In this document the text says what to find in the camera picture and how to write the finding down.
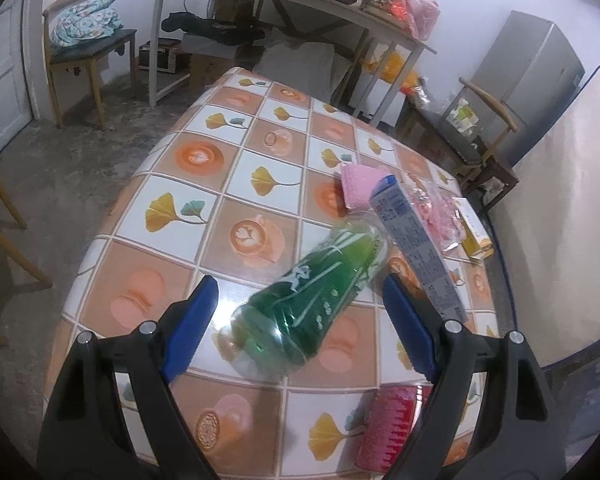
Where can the yellow plastic bag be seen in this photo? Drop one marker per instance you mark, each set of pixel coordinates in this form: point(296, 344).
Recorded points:
point(392, 70)

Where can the patterned tablecloth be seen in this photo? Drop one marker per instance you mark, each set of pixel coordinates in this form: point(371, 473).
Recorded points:
point(239, 190)

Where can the long white side table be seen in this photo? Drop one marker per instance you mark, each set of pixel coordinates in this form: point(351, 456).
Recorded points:
point(374, 29)

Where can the wooden chair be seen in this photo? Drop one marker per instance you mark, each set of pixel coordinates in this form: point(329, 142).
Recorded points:
point(455, 128)
point(83, 58)

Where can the pink cloth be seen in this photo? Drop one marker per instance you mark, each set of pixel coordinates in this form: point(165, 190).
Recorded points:
point(358, 182)

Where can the white door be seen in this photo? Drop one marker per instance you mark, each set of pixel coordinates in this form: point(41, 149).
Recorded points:
point(15, 107)

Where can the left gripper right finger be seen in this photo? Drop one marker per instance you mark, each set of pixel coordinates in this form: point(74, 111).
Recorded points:
point(417, 324)

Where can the cardboard box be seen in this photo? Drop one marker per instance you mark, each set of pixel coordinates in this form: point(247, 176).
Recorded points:
point(207, 70)

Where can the grey pillow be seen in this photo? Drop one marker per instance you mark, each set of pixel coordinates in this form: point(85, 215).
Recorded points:
point(312, 67)

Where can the black case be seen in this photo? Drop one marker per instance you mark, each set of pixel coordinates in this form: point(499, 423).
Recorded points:
point(170, 57)

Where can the pink clear zip bag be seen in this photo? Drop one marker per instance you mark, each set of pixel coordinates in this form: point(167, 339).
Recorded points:
point(438, 214)

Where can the silver refrigerator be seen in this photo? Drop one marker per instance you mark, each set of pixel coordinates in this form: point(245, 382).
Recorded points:
point(533, 71)

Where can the floral folded blanket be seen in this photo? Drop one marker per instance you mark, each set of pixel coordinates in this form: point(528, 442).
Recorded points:
point(85, 21)

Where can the green plastic bottle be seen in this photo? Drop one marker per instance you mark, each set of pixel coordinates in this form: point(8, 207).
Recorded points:
point(281, 327)

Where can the blue white long carton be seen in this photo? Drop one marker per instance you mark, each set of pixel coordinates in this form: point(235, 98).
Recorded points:
point(401, 218)

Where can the black clothes pile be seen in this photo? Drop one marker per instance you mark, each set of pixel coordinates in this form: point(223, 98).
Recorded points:
point(224, 32)

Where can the left wooden chair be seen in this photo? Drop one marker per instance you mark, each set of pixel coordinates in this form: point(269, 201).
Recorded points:
point(83, 58)

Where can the dark wooden stool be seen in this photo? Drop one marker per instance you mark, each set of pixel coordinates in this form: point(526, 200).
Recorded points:
point(495, 181)

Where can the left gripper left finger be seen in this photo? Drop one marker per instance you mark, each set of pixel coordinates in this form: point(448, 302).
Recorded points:
point(183, 325)

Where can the white orange medicine box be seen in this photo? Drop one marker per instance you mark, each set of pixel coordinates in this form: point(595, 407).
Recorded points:
point(477, 243)

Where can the pink plastic bag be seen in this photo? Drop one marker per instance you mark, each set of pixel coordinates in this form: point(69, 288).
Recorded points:
point(421, 17)

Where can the white mattress blue trim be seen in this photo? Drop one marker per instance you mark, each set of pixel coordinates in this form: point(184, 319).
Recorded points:
point(548, 229)

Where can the right wooden chair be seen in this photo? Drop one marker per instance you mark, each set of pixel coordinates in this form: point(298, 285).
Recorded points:
point(455, 128)

